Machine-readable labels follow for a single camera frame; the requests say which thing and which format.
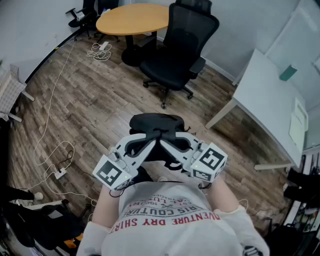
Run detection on person's left forearm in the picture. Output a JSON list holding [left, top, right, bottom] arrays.
[[91, 185, 126, 229]]

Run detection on pile of black bags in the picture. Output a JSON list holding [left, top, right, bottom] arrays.
[[0, 199, 87, 252]]

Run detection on person's right forearm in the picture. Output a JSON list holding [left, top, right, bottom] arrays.
[[199, 174, 241, 214]]

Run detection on black equipment pile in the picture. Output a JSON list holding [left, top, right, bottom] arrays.
[[283, 154, 320, 201]]

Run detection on person's white printed shirt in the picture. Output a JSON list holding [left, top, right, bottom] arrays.
[[76, 180, 271, 256]]

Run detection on white power strip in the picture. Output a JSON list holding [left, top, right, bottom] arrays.
[[54, 167, 68, 180]]

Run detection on white paper sheet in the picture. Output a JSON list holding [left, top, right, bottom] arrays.
[[288, 96, 309, 154]]

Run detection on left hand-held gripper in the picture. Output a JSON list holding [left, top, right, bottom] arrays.
[[92, 133, 158, 192]]

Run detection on cluttered storage shelf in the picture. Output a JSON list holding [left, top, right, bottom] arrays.
[[283, 199, 320, 235]]

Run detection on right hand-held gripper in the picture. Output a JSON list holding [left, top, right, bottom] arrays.
[[159, 131, 229, 183]]

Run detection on thin black floor cable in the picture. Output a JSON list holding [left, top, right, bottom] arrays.
[[57, 149, 75, 174]]

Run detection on round wooden table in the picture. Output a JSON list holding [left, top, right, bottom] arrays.
[[95, 3, 171, 67]]

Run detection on black mesh office chair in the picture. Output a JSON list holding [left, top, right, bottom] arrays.
[[139, 0, 220, 110]]

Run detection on coiled white cable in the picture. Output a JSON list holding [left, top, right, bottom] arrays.
[[86, 41, 113, 62]]

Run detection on black bag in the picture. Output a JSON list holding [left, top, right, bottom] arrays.
[[128, 112, 191, 172]]

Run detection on white rectangular table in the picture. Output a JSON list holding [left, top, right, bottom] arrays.
[[204, 48, 310, 171]]

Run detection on long white floor cable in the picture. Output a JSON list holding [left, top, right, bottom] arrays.
[[27, 39, 98, 207]]

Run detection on green box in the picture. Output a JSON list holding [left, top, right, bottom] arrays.
[[279, 64, 298, 82]]

